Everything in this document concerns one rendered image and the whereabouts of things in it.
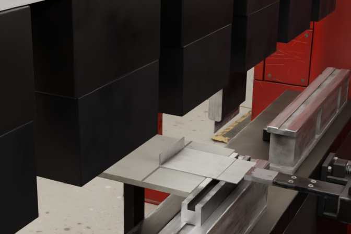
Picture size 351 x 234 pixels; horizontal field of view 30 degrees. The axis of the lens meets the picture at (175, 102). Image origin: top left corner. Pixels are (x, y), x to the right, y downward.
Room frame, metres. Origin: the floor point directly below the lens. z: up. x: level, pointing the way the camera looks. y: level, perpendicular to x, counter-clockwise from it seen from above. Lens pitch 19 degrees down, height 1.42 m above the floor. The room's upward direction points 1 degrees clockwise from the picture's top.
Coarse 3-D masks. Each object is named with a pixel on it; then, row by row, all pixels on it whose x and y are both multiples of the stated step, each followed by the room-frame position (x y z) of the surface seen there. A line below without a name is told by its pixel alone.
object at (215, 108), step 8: (232, 72) 0.91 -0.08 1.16; (232, 80) 0.91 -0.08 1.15; (240, 80) 0.94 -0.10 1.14; (224, 88) 0.88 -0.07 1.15; (232, 88) 0.91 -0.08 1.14; (240, 88) 0.94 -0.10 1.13; (216, 96) 0.88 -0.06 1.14; (224, 96) 0.88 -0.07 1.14; (232, 96) 0.91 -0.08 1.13; (240, 96) 0.94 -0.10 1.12; (216, 104) 0.88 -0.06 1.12; (224, 104) 0.88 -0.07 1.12; (232, 104) 0.91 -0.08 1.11; (208, 112) 0.88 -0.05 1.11; (216, 112) 0.88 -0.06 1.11; (224, 112) 0.88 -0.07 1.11; (232, 112) 0.94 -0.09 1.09; (216, 120) 0.88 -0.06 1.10; (224, 120) 0.91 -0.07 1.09; (216, 128) 0.88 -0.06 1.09
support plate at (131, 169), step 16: (144, 144) 1.03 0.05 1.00; (160, 144) 1.03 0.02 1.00; (192, 144) 1.03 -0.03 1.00; (128, 160) 0.96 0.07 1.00; (144, 160) 0.96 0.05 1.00; (112, 176) 0.90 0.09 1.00; (128, 176) 0.90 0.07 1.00; (144, 176) 0.90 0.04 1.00; (160, 176) 0.90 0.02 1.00; (176, 176) 0.90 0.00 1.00; (192, 176) 0.90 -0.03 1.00; (176, 192) 0.86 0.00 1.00
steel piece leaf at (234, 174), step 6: (234, 162) 0.95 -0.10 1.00; (240, 162) 0.95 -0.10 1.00; (246, 162) 0.95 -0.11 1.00; (252, 162) 0.95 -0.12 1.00; (228, 168) 0.93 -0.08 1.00; (234, 168) 0.93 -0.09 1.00; (240, 168) 0.93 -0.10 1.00; (246, 168) 0.93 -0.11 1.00; (222, 174) 0.91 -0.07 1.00; (228, 174) 0.91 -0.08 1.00; (234, 174) 0.91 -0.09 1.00; (240, 174) 0.91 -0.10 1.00; (222, 180) 0.89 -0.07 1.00; (228, 180) 0.89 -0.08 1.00; (234, 180) 0.89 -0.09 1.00; (240, 180) 0.89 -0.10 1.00
